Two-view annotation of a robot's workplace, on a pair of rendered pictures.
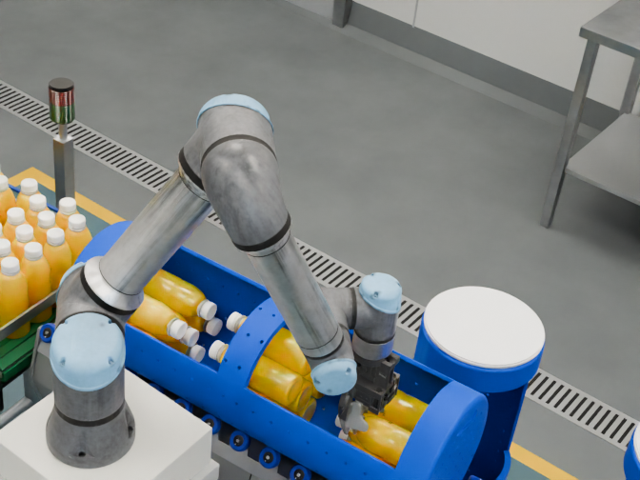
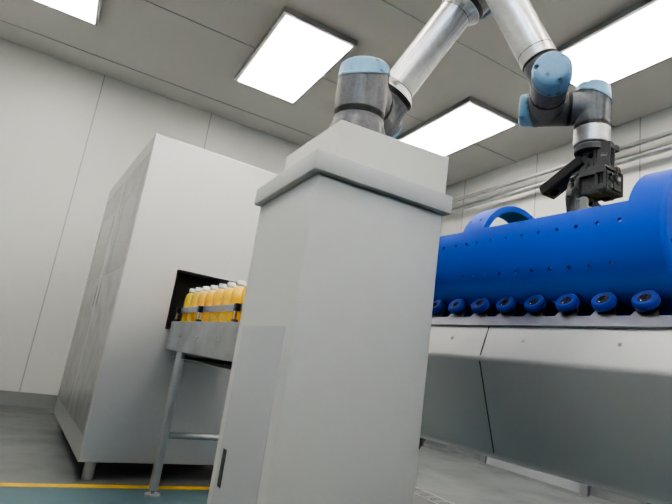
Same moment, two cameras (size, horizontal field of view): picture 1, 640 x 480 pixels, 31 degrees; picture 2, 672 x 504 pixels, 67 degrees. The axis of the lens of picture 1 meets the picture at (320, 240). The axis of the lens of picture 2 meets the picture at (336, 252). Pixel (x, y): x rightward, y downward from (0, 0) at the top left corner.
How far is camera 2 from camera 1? 2.02 m
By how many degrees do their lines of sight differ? 57
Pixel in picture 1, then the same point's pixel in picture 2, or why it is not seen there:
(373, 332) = (590, 111)
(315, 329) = (532, 25)
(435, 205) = not seen: outside the picture
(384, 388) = (607, 165)
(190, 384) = (441, 254)
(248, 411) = (485, 243)
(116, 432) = (371, 123)
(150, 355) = not seen: hidden behind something
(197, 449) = (434, 162)
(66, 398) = (341, 88)
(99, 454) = not seen: hidden behind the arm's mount
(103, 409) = (364, 94)
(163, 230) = (427, 29)
